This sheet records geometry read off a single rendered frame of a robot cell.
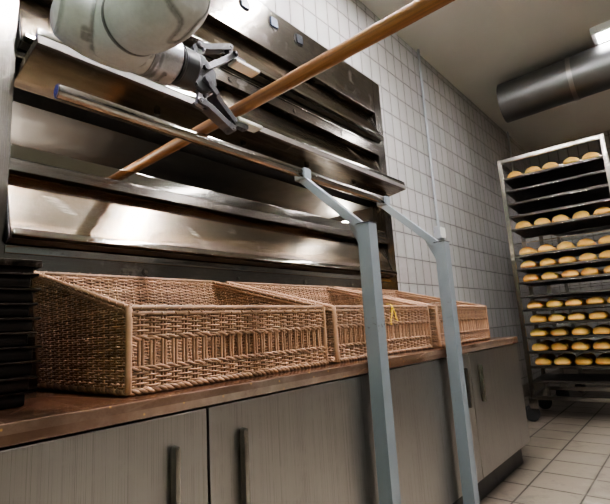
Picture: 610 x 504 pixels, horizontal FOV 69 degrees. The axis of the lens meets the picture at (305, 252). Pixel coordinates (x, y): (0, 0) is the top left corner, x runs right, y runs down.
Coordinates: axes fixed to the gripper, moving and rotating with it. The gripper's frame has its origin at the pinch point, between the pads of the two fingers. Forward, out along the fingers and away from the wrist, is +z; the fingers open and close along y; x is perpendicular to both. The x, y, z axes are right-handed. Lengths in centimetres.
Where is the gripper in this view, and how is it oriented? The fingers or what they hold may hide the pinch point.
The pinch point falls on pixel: (253, 100)
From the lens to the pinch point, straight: 105.9
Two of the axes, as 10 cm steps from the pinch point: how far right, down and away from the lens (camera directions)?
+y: 0.6, 9.8, -1.7
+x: 7.5, -1.6, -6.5
